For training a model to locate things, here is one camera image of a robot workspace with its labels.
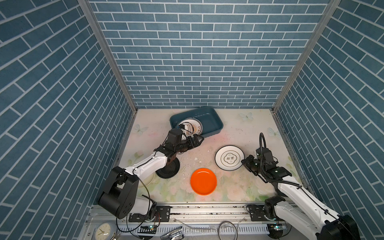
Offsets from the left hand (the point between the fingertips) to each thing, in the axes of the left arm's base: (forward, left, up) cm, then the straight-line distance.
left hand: (200, 141), depth 84 cm
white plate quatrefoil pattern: (-5, -18, -11) cm, 21 cm away
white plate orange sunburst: (+20, +4, -12) cm, 24 cm away
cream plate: (-17, +30, -15) cm, 37 cm away
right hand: (-8, -22, -6) cm, 25 cm away
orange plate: (-17, -2, -16) cm, 24 cm away
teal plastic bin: (+28, -10, -16) cm, 34 cm away
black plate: (-11, +17, -15) cm, 25 cm away
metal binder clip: (-41, +12, -13) cm, 45 cm away
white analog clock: (-40, +43, -12) cm, 60 cm away
